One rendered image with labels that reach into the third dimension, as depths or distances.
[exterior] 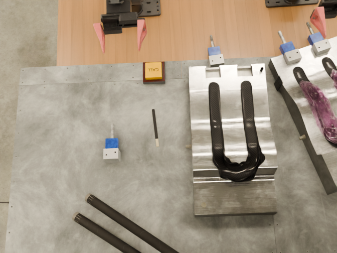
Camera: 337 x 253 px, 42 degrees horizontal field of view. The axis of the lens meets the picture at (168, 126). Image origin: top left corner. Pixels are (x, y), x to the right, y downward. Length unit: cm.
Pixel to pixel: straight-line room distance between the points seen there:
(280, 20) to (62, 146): 92
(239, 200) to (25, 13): 190
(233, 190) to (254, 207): 8
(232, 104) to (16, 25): 170
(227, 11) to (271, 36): 19
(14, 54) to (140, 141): 139
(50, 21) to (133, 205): 157
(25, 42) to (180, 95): 140
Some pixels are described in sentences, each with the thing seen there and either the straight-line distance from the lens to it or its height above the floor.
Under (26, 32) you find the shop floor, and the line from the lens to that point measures 281.
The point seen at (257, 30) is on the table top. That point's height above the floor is 80.
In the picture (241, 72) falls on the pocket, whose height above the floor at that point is 86.
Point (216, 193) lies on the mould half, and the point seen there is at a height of 86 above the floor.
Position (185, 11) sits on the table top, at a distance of 176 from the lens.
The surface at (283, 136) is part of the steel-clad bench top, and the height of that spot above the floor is 80.
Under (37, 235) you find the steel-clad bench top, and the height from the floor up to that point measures 80.
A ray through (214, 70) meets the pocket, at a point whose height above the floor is 87.
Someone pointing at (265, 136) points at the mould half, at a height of 91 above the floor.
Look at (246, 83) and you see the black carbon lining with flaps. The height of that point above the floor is 89.
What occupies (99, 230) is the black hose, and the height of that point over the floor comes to 85.
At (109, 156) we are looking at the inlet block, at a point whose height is 85.
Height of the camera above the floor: 228
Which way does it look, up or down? 72 degrees down
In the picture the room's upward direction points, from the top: 9 degrees counter-clockwise
